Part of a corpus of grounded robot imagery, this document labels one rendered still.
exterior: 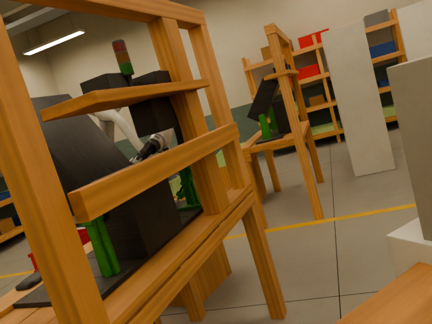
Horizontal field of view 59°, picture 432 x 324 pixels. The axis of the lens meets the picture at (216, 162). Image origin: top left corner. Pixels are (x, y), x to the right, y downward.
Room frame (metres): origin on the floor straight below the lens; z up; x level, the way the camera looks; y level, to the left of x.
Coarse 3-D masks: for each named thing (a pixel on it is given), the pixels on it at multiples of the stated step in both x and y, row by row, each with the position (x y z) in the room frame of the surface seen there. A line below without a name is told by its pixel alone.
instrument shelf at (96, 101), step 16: (192, 80) 1.84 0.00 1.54; (208, 80) 2.02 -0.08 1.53; (80, 96) 1.23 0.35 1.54; (96, 96) 1.21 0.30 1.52; (112, 96) 1.28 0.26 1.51; (128, 96) 1.35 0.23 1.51; (144, 96) 1.48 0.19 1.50; (160, 96) 1.74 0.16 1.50; (48, 112) 1.29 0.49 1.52; (64, 112) 1.27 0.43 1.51; (80, 112) 1.37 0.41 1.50
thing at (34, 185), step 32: (0, 32) 1.02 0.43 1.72; (160, 32) 1.84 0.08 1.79; (192, 32) 2.25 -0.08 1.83; (0, 64) 0.99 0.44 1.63; (160, 64) 1.86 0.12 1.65; (0, 96) 0.96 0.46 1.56; (192, 96) 1.89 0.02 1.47; (224, 96) 2.27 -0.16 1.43; (0, 128) 0.97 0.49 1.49; (32, 128) 1.01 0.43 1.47; (192, 128) 1.83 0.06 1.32; (0, 160) 0.99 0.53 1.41; (32, 160) 0.98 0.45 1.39; (32, 192) 0.96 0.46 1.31; (224, 192) 1.93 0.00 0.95; (32, 224) 0.98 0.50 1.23; (64, 224) 1.00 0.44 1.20; (64, 256) 0.97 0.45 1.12; (64, 288) 0.96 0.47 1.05; (96, 288) 1.03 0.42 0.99; (64, 320) 0.98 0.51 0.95; (96, 320) 1.00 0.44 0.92
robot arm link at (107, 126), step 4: (120, 108) 2.60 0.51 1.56; (100, 120) 2.54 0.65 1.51; (104, 120) 2.52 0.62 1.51; (108, 120) 2.52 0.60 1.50; (100, 124) 2.54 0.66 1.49; (104, 124) 2.53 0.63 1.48; (108, 124) 2.53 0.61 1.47; (112, 124) 2.56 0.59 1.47; (100, 128) 2.54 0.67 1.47; (104, 128) 2.53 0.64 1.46; (108, 128) 2.54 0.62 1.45; (112, 128) 2.56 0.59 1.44; (104, 132) 2.54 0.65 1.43; (108, 132) 2.54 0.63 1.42; (112, 132) 2.57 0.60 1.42; (108, 136) 2.55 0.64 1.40; (112, 136) 2.57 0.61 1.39; (112, 140) 2.58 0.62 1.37
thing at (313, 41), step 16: (368, 16) 7.36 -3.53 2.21; (384, 16) 7.26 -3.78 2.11; (320, 32) 7.65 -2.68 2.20; (368, 32) 7.32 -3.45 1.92; (304, 48) 7.72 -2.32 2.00; (384, 48) 7.30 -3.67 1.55; (400, 48) 7.18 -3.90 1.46; (256, 64) 7.99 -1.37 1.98; (320, 64) 7.64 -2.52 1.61; (304, 80) 7.72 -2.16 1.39; (384, 80) 7.35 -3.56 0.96; (320, 96) 7.76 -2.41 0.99; (384, 112) 7.37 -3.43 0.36; (320, 128) 7.79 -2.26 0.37; (336, 128) 7.64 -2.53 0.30; (288, 144) 7.92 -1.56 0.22
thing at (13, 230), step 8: (0, 168) 7.14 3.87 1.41; (8, 192) 7.16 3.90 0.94; (0, 200) 6.93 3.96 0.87; (8, 200) 7.01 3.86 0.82; (16, 216) 7.62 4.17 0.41; (0, 224) 6.83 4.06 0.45; (8, 224) 6.97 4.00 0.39; (16, 224) 7.29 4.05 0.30; (0, 232) 6.80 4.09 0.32; (8, 232) 6.87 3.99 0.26; (16, 232) 6.93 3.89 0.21; (0, 240) 6.57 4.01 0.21
